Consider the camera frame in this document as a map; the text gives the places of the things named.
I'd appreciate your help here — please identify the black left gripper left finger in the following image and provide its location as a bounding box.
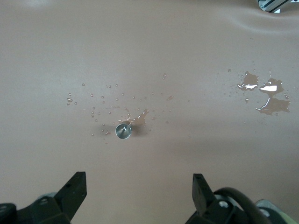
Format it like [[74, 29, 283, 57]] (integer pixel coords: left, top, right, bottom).
[[0, 171, 87, 224]]

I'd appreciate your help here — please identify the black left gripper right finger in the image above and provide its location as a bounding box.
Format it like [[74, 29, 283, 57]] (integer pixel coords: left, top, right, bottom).
[[185, 173, 252, 224]]

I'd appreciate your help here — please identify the steel double-cone jigger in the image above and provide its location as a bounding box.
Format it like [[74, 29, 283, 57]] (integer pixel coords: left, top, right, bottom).
[[114, 123, 133, 140]]

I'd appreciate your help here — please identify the small brown liquid puddle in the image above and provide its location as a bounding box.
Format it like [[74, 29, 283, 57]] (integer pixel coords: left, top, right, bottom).
[[118, 108, 150, 126]]

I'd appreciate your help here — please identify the large brown liquid puddle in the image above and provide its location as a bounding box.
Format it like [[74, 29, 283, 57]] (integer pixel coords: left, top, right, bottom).
[[237, 71, 292, 116]]

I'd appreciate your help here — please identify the brown table mat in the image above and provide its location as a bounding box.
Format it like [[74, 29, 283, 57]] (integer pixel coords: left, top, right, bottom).
[[0, 0, 299, 224]]

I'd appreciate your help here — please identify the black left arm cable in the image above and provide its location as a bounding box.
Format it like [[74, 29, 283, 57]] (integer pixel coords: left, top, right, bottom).
[[213, 187, 266, 224]]

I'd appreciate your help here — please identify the aluminium camera post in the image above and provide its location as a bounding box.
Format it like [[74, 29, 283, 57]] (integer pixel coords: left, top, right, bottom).
[[256, 0, 297, 14]]

